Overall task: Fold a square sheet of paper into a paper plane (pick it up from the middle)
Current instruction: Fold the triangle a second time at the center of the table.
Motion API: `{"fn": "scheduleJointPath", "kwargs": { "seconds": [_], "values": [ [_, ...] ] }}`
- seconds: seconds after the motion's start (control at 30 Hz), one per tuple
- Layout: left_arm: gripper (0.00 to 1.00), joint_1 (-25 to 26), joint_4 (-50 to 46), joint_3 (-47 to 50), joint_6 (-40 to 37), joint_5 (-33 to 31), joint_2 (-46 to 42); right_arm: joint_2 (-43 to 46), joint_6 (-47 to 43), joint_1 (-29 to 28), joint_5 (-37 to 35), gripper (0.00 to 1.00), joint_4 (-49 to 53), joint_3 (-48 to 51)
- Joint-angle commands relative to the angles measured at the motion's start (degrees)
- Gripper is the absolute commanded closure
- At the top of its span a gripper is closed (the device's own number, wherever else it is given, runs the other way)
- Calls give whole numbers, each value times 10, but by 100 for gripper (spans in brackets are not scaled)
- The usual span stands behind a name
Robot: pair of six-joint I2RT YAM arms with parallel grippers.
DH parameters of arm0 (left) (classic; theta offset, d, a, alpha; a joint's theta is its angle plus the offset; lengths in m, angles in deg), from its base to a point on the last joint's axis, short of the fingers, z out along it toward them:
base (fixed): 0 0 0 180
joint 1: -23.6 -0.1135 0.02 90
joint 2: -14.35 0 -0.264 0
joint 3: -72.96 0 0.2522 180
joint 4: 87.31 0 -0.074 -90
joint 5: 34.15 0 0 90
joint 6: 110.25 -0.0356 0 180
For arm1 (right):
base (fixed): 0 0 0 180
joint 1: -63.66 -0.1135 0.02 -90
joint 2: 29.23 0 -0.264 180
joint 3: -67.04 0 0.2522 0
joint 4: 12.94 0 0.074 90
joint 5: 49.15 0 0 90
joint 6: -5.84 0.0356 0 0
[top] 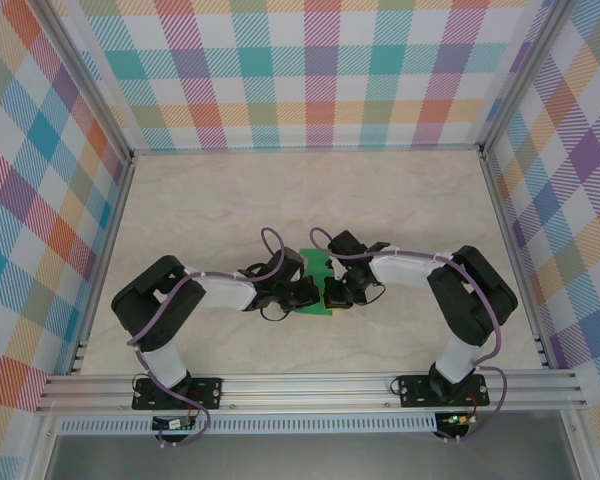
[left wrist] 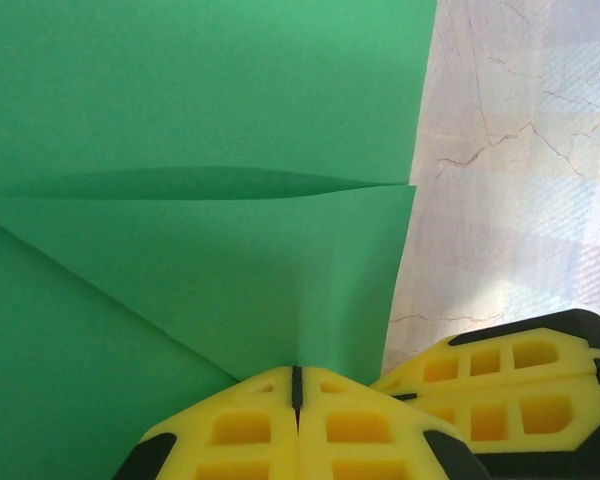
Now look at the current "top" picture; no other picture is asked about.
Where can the green paper sheet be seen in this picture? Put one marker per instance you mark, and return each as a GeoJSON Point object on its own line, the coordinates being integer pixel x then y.
{"type": "Point", "coordinates": [314, 262]}

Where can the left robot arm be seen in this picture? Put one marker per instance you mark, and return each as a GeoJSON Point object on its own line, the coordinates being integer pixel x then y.
{"type": "Point", "coordinates": [230, 295]}

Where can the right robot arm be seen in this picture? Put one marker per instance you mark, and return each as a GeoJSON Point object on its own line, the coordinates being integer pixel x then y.
{"type": "Point", "coordinates": [405, 272]}

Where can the circuit board with green light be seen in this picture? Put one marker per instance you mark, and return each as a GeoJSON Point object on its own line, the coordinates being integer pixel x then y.
{"type": "Point", "coordinates": [457, 419]}

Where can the small circuit board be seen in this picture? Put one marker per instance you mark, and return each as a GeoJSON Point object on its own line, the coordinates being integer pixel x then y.
{"type": "Point", "coordinates": [172, 424]}

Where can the long aluminium mounting rail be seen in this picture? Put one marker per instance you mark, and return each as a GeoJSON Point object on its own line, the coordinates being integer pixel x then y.
{"type": "Point", "coordinates": [305, 392]}

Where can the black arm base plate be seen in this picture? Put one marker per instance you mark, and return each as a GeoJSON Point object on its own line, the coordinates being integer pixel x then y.
{"type": "Point", "coordinates": [207, 392]}
{"type": "Point", "coordinates": [412, 392]}

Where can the thin aluminium cross rail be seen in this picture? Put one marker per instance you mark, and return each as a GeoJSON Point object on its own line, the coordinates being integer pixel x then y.
{"type": "Point", "coordinates": [305, 149]}

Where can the aluminium side rail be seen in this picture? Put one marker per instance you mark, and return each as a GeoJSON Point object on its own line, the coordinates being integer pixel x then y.
{"type": "Point", "coordinates": [515, 260]}
{"type": "Point", "coordinates": [102, 265]}

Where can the aluminium frame post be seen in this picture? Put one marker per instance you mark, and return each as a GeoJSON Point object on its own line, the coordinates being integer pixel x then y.
{"type": "Point", "coordinates": [96, 85]}
{"type": "Point", "coordinates": [521, 75]}

